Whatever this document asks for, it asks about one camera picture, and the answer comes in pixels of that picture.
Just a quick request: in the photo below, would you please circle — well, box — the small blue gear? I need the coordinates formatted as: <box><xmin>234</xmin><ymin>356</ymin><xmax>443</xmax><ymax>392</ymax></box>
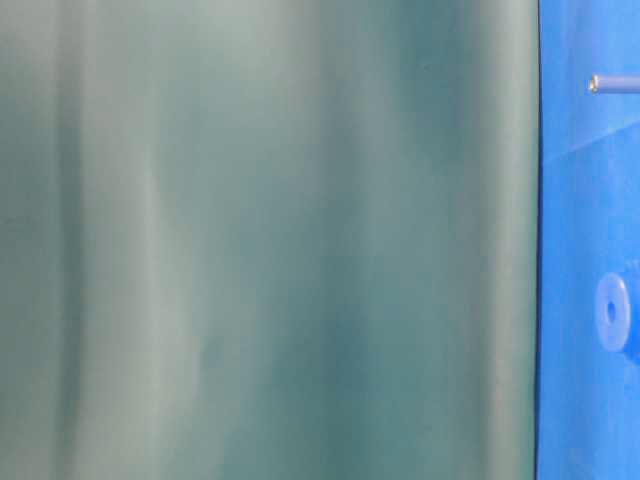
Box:
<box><xmin>594</xmin><ymin>273</ymin><xmax>631</xmax><ymax>353</ymax></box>

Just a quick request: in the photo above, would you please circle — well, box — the grey metal shaft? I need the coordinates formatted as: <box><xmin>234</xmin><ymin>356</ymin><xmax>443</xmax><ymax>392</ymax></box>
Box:
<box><xmin>588</xmin><ymin>75</ymin><xmax>640</xmax><ymax>94</ymax></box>

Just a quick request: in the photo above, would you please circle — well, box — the green backdrop curtain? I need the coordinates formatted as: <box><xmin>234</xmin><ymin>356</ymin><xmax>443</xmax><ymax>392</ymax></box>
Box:
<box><xmin>1</xmin><ymin>1</ymin><xmax>539</xmax><ymax>479</ymax></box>

